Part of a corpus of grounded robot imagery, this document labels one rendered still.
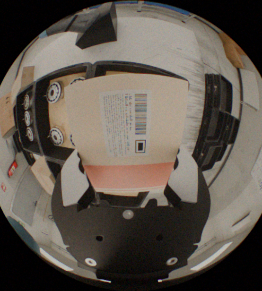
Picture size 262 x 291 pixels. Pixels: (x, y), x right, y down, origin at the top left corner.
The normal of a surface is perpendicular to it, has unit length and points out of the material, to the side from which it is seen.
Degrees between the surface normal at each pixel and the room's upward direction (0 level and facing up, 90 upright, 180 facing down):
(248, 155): 90
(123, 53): 0
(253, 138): 90
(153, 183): 0
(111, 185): 0
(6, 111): 79
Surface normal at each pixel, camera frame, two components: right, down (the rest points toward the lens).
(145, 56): 0.05, 0.53
